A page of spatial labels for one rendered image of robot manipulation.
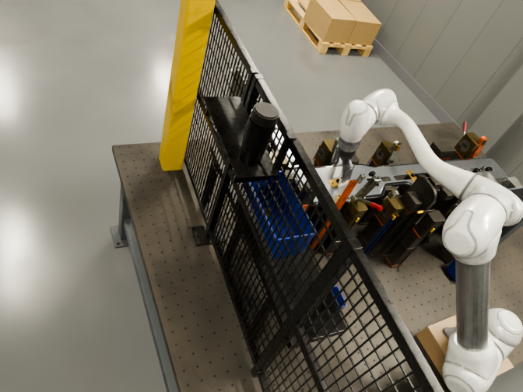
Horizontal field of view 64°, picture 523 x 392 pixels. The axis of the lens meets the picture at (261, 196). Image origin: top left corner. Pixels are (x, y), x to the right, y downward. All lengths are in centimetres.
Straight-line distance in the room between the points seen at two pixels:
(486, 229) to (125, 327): 181
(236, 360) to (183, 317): 26
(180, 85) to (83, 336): 137
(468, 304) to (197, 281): 101
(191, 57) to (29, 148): 177
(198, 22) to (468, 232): 116
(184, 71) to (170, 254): 76
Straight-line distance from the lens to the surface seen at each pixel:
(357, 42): 549
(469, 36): 501
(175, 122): 193
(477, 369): 172
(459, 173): 154
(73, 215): 282
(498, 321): 185
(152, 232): 188
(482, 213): 137
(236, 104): 140
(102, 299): 250
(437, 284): 231
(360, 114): 160
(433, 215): 198
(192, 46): 172
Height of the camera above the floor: 223
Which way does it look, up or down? 45 degrees down
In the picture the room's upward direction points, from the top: 23 degrees clockwise
